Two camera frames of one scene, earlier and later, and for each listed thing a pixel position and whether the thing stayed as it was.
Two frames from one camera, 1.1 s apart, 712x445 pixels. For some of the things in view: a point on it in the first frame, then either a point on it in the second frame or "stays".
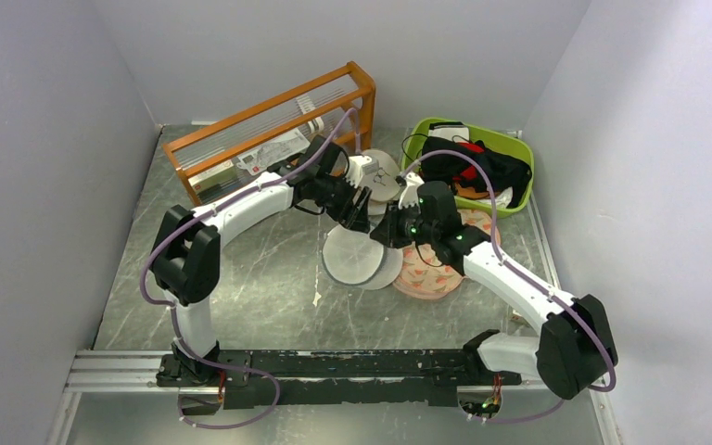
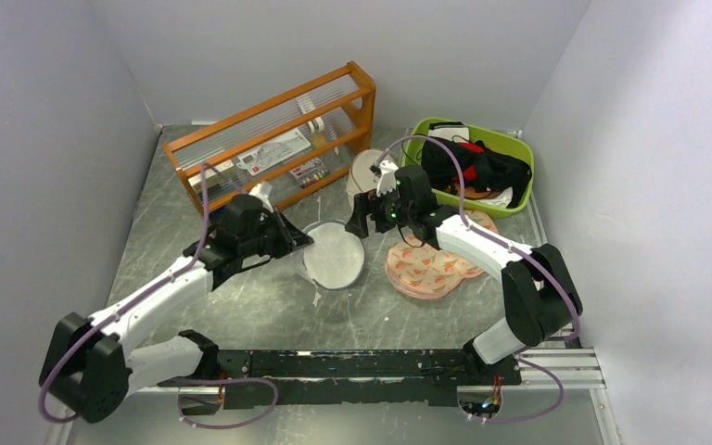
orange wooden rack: x=252 y=144 stays
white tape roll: x=316 y=124 stays
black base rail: x=412 y=376 stays
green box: x=221 y=180 stays
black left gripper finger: x=357 y=216 -> x=291 y=237
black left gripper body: x=336 y=196 -> x=268 y=237
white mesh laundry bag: x=355 y=258 -> x=336 y=258
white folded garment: x=454 y=132 stays
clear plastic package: x=257 y=162 stays
